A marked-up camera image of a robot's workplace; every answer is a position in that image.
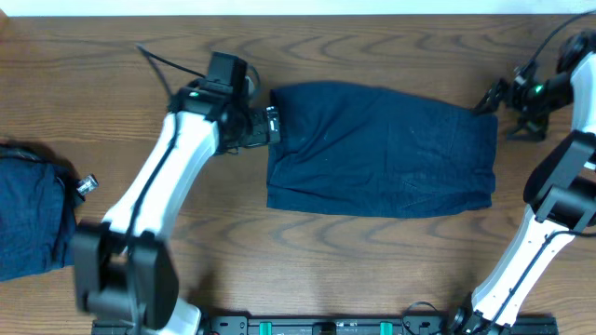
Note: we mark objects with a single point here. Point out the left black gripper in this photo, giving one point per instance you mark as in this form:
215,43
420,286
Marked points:
258,134

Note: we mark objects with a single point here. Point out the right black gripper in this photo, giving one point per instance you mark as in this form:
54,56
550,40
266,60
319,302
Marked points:
535,130

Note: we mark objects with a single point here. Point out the dark blue shorts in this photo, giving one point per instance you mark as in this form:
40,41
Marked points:
349,149

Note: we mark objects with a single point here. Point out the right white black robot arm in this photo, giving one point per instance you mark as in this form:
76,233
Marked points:
560,204

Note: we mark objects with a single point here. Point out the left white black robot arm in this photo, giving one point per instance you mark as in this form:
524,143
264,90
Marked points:
123,272

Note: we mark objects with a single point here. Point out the silver garment tag clip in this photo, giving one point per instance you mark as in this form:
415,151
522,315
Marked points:
87,185

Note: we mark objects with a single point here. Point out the folded dark blue garment pile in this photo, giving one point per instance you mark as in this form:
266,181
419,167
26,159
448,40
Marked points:
38,201

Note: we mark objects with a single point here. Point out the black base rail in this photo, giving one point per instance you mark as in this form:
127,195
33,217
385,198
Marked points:
412,324

